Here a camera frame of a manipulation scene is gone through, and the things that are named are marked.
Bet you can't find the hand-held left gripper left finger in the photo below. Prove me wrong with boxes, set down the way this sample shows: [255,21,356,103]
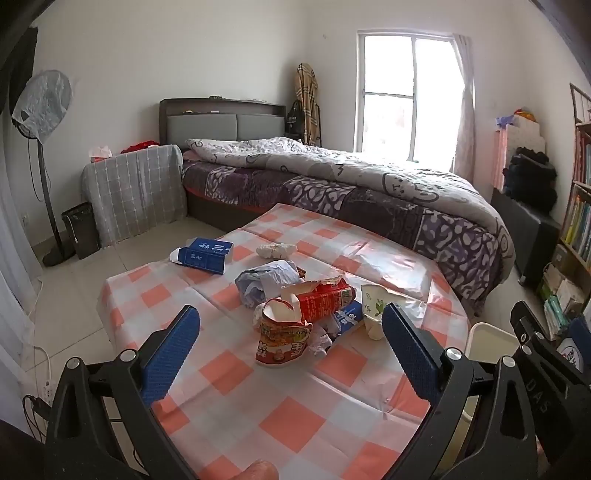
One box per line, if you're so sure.
[46,305,201,480]

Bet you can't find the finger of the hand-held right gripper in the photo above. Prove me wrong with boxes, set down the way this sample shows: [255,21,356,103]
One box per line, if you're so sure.
[569,316,591,346]
[510,300,591,467]

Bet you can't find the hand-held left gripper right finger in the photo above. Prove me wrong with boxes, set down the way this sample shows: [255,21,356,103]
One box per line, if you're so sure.
[382,302,541,480]

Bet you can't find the white paper cup green print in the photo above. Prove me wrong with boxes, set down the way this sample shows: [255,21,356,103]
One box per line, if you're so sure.
[360,283,394,341]

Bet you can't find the white plastic bin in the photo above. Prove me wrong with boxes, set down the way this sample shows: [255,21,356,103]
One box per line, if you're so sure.
[455,322,521,428]

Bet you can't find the small blue carton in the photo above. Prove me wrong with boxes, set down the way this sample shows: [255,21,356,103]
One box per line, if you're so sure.
[331,300,363,339]

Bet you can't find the white tissue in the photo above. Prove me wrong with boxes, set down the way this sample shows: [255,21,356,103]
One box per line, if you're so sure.
[307,323,341,359]
[256,242,297,260]

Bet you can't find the torn red carton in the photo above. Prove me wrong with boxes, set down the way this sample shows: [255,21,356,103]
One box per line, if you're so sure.
[281,276,356,322]

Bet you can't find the red instant noodle cup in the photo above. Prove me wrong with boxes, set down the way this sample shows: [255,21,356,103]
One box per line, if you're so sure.
[255,297,314,368]

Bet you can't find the person's left hand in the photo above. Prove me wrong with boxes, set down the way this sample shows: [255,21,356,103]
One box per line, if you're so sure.
[231,459,280,480]

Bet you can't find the blue bottled water carton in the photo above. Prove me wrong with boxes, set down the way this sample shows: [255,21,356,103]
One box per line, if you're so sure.
[558,336,591,371]

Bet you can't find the stack of books and papers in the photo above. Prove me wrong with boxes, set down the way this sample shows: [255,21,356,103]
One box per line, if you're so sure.
[537,262,588,340]

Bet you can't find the orange checked tablecloth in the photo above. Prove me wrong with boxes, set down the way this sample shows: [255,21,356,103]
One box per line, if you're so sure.
[99,203,472,480]

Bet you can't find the large blue box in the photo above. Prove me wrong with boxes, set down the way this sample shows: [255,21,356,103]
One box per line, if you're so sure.
[169,237,234,276]

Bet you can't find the black storage bench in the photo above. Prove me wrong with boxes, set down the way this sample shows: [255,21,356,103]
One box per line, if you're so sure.
[490,186,562,289]

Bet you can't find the row of books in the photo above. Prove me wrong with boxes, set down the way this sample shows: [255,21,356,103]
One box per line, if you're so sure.
[561,124,591,261]

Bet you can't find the crumpled blue white plastic bag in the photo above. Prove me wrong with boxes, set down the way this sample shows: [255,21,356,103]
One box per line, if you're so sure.
[235,260,306,309]

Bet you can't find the black plastic floor bin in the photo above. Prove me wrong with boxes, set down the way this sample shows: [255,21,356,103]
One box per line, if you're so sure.
[61,203,100,260]

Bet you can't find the bed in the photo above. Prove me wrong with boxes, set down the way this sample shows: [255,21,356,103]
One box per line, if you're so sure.
[159,98,516,320]

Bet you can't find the grey checked cloth cover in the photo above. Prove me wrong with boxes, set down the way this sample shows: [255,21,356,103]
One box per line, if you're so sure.
[82,144,188,246]

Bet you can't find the pile of black clothes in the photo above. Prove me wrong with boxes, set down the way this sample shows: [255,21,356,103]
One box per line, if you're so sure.
[502,147,559,216]

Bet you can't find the sheer white curtain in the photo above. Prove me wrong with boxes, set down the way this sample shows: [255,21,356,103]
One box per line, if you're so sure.
[0,180,43,425]

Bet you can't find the grey cartoon print quilt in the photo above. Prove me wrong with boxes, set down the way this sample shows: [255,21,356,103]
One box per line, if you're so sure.
[185,137,516,274]

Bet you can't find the wooden bookshelf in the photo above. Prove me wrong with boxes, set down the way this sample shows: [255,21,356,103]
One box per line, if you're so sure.
[538,83,591,342]

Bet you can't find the purple patterned blanket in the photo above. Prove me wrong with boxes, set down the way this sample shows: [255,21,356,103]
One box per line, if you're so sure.
[181,159,504,296]

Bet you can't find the pink and white cabinet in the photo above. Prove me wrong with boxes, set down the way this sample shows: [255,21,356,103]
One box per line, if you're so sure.
[491,109,548,195]

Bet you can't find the dark padded headboard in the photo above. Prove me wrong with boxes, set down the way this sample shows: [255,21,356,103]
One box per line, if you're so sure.
[159,98,287,149]

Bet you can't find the pale pink window curtain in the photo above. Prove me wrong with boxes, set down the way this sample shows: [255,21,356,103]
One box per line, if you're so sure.
[452,33,476,177]

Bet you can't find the black bag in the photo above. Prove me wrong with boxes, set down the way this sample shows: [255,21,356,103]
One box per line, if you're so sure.
[283,99,306,139]

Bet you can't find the window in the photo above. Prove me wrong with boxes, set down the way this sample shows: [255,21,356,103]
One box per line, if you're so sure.
[355,30,467,169]

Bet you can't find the standing fan with plastic cover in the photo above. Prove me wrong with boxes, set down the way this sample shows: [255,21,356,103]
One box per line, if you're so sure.
[11,69,75,267]

